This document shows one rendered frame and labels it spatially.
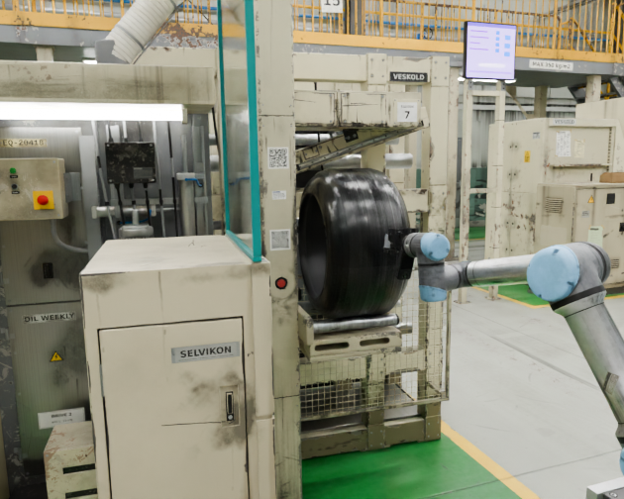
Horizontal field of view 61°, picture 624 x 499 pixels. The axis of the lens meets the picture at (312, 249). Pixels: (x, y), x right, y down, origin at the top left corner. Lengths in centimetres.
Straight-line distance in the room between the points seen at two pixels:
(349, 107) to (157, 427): 148
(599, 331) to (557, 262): 16
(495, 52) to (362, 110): 384
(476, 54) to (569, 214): 196
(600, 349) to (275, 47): 135
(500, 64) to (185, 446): 528
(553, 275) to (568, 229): 510
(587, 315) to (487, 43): 489
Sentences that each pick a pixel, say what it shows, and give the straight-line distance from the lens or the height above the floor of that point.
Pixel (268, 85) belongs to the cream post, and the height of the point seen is 175.
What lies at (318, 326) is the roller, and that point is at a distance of 194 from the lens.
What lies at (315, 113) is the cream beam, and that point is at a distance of 221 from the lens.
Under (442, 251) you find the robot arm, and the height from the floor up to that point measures 124.
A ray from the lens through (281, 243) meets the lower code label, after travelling 192.
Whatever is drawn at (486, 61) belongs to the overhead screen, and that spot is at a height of 249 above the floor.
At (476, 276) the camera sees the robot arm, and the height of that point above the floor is 116.
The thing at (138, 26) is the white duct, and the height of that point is 199.
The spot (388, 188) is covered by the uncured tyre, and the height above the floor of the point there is 140.
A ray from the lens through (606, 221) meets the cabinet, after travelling 664.
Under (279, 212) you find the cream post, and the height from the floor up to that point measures 132.
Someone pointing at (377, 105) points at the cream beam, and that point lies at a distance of 230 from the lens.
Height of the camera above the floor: 148
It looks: 9 degrees down
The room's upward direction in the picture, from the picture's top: 1 degrees counter-clockwise
